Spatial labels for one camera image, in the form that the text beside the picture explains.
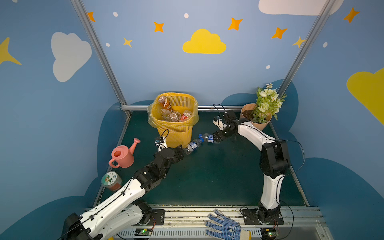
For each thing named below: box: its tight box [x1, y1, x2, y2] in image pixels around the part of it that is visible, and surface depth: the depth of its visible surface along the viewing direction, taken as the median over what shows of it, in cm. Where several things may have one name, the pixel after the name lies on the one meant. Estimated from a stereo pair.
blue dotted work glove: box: [205, 208, 250, 240], surface depth 72 cm
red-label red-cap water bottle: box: [179, 110, 192, 122], surface depth 86 cm
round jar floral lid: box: [101, 171, 123, 191], surface depth 80 cm
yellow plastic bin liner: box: [147, 92, 200, 128], surface depth 91 cm
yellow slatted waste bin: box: [150, 92, 196, 149], surface depth 92 cm
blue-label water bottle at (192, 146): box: [183, 139, 201, 155], surface depth 99 cm
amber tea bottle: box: [158, 96, 173, 113], surface depth 91 cm
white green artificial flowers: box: [250, 83, 287, 124], surface depth 93 cm
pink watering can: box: [108, 138, 141, 169], surface depth 88 cm
